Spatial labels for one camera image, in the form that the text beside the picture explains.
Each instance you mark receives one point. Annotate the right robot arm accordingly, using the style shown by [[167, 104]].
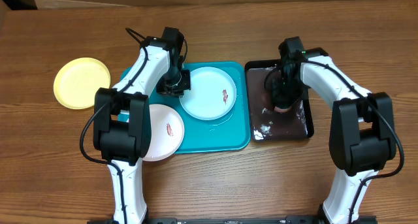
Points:
[[363, 144]]

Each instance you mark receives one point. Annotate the yellow-green plate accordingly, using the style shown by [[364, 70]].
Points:
[[77, 82]]

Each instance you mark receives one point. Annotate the black rectangular tray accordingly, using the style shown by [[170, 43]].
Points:
[[266, 123]]

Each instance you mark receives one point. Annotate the light blue plate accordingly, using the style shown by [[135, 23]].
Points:
[[212, 94]]

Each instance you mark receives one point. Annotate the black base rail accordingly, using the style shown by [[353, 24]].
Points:
[[283, 220]]

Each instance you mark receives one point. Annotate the teal plastic tray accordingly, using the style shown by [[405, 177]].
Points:
[[227, 133]]

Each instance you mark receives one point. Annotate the pink white plate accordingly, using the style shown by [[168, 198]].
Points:
[[167, 132]]

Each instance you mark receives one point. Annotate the green scrubbing sponge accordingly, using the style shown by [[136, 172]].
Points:
[[282, 107]]

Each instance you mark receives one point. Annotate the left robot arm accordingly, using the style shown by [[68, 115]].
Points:
[[121, 122]]

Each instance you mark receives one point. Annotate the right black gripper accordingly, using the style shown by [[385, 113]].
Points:
[[281, 100]]

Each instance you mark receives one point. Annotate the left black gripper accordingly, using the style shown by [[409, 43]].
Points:
[[185, 86]]

